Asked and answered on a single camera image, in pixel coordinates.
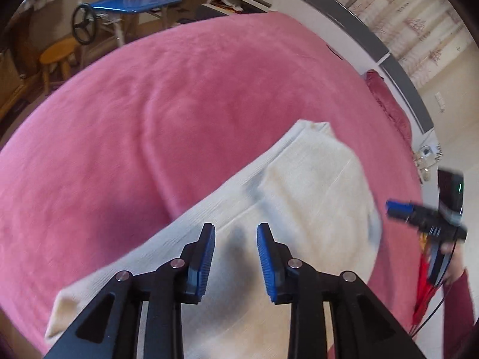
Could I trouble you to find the wooden stool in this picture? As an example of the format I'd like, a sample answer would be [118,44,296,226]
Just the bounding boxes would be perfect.
[39,37,85,94]

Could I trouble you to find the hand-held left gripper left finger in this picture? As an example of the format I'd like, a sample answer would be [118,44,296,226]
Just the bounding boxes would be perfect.
[44,222,216,359]

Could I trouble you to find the cream knit sweater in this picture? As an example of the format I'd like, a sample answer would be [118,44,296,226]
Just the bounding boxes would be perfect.
[44,120,383,359]

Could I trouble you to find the pink bed blanket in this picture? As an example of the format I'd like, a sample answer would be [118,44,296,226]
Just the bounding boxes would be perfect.
[0,11,450,359]

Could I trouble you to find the person's right hand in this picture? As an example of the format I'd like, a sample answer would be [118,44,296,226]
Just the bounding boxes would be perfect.
[439,241,466,285]

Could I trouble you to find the patterned curtain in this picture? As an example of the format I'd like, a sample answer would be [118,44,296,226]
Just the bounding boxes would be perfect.
[299,0,472,83]

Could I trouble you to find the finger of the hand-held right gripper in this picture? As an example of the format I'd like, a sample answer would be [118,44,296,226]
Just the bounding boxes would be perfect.
[385,199,418,225]

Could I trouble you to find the white open shelf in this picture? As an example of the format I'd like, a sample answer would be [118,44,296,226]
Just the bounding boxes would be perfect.
[202,0,273,16]

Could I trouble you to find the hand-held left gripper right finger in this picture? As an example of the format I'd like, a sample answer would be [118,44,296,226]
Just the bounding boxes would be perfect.
[256,222,427,359]

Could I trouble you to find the grey headboard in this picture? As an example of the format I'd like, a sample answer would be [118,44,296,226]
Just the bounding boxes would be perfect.
[291,0,435,135]

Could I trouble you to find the red garment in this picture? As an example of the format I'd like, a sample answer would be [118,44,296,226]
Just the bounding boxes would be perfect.
[412,232,446,337]

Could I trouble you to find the black cable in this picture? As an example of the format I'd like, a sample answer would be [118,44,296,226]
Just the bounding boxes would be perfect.
[408,239,459,339]

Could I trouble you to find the dark pink pillow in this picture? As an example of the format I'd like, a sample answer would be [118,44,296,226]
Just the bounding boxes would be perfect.
[365,70,412,146]

